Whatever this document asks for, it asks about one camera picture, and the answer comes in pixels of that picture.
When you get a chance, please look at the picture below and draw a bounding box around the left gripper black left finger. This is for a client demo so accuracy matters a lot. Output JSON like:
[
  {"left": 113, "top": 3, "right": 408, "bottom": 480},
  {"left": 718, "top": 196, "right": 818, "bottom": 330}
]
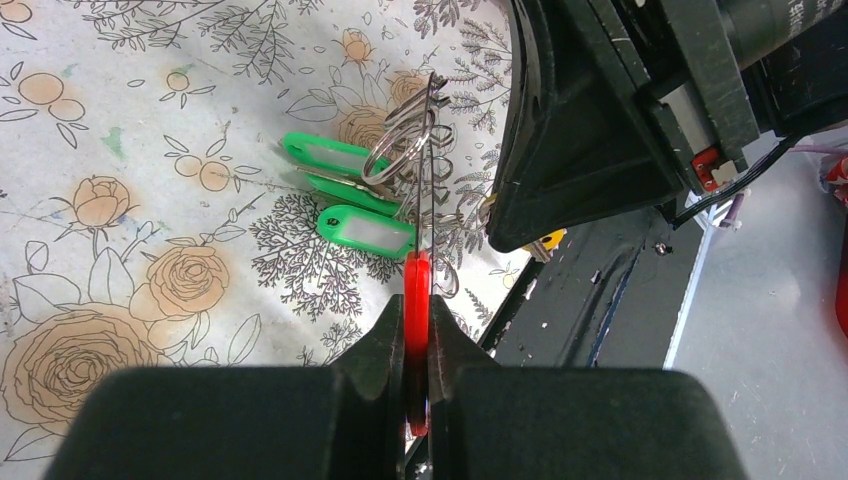
[{"left": 46, "top": 295, "right": 404, "bottom": 479}]

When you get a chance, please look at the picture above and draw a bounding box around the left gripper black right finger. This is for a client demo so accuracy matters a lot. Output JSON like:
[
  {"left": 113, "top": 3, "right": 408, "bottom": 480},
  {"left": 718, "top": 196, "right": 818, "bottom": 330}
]
[{"left": 428, "top": 296, "right": 747, "bottom": 479}]

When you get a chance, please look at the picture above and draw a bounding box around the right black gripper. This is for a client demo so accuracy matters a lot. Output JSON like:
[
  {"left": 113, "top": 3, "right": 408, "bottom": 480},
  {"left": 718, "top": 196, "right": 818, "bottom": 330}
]
[{"left": 485, "top": 1, "right": 757, "bottom": 253}]

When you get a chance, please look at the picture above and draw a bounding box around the yellow headed key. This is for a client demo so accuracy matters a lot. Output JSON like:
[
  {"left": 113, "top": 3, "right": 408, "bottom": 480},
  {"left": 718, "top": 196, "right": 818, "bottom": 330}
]
[{"left": 523, "top": 228, "right": 567, "bottom": 264}]

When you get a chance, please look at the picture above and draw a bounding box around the large keyring with red handle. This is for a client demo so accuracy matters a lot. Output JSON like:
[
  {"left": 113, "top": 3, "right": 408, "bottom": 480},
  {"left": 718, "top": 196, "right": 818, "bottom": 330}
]
[{"left": 361, "top": 73, "right": 462, "bottom": 437}]

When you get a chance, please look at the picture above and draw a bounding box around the green key tag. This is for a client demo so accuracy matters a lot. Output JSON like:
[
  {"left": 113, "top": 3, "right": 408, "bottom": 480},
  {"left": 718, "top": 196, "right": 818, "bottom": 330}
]
[
  {"left": 280, "top": 132, "right": 371, "bottom": 176},
  {"left": 316, "top": 205, "right": 416, "bottom": 259},
  {"left": 306, "top": 174, "right": 400, "bottom": 216}
]

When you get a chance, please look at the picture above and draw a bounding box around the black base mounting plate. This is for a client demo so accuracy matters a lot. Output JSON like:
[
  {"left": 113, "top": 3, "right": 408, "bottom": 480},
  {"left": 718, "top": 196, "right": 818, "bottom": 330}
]
[{"left": 479, "top": 209, "right": 704, "bottom": 368}]

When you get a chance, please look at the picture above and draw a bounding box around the red cloth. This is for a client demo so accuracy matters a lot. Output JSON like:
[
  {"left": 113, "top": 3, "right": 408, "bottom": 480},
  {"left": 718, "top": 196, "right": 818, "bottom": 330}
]
[{"left": 824, "top": 156, "right": 847, "bottom": 336}]

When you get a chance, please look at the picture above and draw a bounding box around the floral patterned table mat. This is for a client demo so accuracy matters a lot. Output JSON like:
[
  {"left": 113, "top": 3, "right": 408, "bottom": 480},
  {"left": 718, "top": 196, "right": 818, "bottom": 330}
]
[{"left": 1, "top": 1, "right": 527, "bottom": 479}]

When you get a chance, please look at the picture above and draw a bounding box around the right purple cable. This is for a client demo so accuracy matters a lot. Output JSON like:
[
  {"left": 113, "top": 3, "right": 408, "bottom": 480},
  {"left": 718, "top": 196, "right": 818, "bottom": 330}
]
[{"left": 718, "top": 142, "right": 848, "bottom": 230}]

